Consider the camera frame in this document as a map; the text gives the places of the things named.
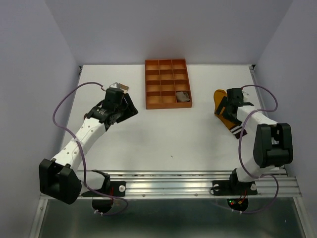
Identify mustard yellow sock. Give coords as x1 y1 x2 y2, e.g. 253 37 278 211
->
213 89 247 139

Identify tan sock with red cuff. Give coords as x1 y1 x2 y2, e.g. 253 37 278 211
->
176 91 191 103

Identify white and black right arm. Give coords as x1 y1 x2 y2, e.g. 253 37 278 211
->
215 96 293 195

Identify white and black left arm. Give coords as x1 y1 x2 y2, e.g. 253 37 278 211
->
39 89 138 204

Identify cream and brown striped sock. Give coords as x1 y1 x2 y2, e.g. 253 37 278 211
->
109 82 129 93

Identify orange compartment tray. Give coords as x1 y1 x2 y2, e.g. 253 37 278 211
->
145 59 193 110

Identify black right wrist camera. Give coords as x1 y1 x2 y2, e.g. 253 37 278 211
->
226 88 244 102

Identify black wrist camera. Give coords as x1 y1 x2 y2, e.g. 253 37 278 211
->
226 88 244 102
103 87 124 107

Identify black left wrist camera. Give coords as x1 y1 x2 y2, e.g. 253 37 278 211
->
103 87 124 107

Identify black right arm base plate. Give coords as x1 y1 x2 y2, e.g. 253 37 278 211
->
210 180 258 196

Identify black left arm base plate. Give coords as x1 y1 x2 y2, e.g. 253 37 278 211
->
96 180 126 197

